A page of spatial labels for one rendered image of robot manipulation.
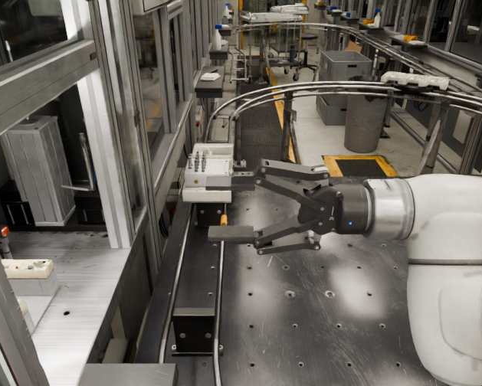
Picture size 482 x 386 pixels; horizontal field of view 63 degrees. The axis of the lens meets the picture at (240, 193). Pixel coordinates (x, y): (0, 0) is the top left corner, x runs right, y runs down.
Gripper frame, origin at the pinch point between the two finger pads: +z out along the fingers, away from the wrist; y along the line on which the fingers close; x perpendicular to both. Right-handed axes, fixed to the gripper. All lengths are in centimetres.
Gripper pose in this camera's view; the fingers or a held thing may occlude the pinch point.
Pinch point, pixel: (224, 209)
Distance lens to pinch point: 58.0
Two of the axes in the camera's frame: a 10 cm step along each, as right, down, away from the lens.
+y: 0.0, -8.7, -4.9
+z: -10.0, 0.0, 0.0
